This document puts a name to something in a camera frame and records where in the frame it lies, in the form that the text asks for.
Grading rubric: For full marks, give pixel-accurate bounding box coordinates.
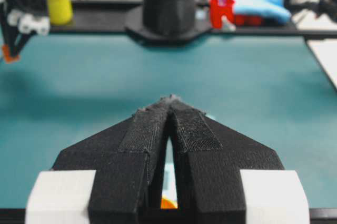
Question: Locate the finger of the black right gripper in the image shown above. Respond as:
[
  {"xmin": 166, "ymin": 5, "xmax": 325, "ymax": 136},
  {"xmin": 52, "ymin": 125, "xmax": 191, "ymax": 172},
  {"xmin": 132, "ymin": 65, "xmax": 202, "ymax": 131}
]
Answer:
[
  {"xmin": 1, "ymin": 0, "xmax": 11, "ymax": 51},
  {"xmin": 9, "ymin": 27, "xmax": 36, "ymax": 56}
]

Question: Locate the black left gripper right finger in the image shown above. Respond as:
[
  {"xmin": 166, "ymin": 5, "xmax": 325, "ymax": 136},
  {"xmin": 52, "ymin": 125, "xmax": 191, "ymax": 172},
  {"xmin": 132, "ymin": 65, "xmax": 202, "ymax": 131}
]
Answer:
[{"xmin": 168, "ymin": 98, "xmax": 284, "ymax": 223}]

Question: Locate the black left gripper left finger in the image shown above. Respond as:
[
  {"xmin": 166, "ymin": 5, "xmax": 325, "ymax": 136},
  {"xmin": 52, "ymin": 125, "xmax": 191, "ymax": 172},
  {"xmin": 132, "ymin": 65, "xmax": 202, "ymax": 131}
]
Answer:
[{"xmin": 52, "ymin": 98, "xmax": 170, "ymax": 223}]

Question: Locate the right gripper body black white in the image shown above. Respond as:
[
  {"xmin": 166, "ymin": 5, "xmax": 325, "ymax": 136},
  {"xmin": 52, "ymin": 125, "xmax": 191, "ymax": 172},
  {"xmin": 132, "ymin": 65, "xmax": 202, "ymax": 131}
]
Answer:
[{"xmin": 6, "ymin": 0, "xmax": 50, "ymax": 36}]

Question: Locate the orange wooden block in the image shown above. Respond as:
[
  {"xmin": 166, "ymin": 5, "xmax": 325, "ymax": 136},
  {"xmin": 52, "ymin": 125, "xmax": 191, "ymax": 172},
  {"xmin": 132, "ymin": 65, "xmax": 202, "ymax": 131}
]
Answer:
[{"xmin": 2, "ymin": 44, "xmax": 20, "ymax": 63}]

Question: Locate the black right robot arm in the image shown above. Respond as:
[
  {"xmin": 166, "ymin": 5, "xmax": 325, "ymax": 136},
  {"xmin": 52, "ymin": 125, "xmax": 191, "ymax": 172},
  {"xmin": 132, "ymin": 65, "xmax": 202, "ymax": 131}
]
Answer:
[{"xmin": 1, "ymin": 0, "xmax": 211, "ymax": 62}]

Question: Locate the orange yellow plastic cup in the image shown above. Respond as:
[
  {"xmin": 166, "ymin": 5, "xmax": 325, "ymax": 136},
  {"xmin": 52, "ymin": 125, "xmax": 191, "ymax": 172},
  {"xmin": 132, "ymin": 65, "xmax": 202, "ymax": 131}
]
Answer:
[{"xmin": 160, "ymin": 196, "xmax": 178, "ymax": 210}]

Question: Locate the red plastic container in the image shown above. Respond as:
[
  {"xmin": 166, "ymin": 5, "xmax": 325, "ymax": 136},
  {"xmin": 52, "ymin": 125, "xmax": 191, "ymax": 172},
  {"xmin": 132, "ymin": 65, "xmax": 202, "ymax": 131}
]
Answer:
[{"xmin": 209, "ymin": 0, "xmax": 264, "ymax": 29}]

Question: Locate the black table frame rail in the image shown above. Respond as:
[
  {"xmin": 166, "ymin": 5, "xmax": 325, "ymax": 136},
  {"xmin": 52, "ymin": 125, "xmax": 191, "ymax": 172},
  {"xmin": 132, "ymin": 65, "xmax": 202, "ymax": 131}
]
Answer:
[{"xmin": 50, "ymin": 1, "xmax": 336, "ymax": 45}]

